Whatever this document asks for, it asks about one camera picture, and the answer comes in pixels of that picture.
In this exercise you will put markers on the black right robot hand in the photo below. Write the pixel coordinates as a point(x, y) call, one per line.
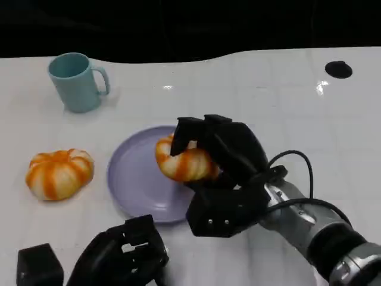
point(235, 149)

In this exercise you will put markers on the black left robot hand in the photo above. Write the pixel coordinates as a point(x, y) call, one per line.
point(119, 256)

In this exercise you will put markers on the orange white toy bread roll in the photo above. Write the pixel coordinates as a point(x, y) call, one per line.
point(184, 167)
point(58, 175)

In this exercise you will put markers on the lilac plate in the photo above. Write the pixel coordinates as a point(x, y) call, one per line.
point(137, 184)

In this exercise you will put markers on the black round table grommet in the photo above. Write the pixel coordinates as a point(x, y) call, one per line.
point(338, 69)

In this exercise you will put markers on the pale green mug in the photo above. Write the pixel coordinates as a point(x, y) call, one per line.
point(76, 88)

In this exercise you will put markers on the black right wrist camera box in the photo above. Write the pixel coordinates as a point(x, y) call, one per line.
point(220, 211)

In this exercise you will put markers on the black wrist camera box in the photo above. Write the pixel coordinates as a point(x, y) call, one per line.
point(220, 211)
point(38, 266)

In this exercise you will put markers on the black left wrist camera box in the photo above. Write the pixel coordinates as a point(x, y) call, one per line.
point(38, 266)

